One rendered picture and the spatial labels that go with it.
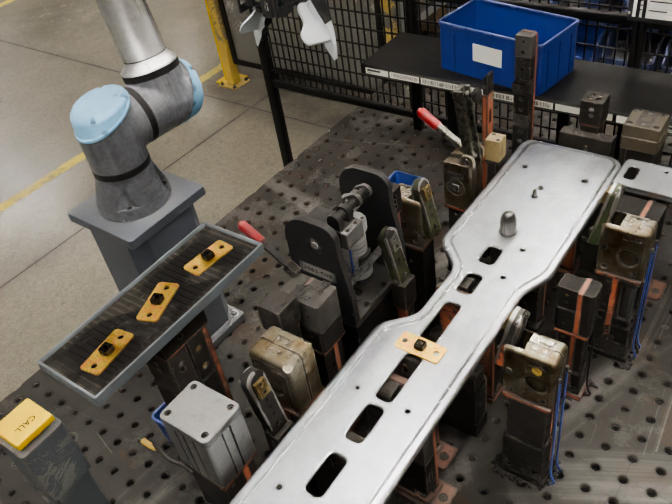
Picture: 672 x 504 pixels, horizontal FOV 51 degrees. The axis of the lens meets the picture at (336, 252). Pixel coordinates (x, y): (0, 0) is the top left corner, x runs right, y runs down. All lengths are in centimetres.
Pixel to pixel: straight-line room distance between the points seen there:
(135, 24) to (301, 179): 90
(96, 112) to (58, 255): 210
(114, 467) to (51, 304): 168
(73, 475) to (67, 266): 225
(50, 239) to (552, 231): 262
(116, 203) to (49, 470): 56
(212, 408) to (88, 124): 60
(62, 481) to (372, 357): 51
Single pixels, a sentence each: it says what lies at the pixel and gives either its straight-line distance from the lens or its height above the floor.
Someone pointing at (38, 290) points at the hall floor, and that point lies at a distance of 327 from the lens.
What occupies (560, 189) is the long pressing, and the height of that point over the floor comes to 100.
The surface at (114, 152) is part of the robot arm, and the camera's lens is 138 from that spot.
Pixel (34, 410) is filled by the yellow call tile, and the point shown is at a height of 116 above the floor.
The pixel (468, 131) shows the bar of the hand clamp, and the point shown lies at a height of 113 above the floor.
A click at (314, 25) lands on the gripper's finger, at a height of 150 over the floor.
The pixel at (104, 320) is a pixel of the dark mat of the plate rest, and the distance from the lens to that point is 115.
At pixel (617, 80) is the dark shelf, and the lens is 185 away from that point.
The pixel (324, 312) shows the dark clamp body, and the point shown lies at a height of 105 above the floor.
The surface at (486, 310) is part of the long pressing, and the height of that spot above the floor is 100.
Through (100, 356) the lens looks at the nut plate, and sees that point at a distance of 109.
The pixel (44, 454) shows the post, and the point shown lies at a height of 112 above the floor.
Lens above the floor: 190
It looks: 40 degrees down
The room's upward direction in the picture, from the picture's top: 10 degrees counter-clockwise
